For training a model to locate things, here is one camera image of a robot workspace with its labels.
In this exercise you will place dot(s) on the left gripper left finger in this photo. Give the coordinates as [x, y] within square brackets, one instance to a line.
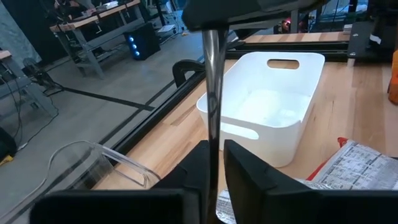
[124, 208]

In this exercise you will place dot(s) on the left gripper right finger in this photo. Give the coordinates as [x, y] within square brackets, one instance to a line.
[311, 208]

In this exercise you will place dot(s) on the clear plastic bin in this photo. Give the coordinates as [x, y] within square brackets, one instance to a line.
[93, 155]

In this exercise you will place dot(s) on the white plastic bin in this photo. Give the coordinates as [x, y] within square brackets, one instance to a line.
[264, 146]

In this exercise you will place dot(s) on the black table clamp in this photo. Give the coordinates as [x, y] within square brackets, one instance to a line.
[178, 70]

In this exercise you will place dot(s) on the grey metal table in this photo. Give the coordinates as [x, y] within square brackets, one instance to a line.
[28, 90]

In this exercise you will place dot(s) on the computer tower blue lights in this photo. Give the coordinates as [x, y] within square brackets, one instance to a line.
[146, 40]

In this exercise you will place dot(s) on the wooden-top metal workbench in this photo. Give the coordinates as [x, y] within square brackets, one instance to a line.
[93, 19]

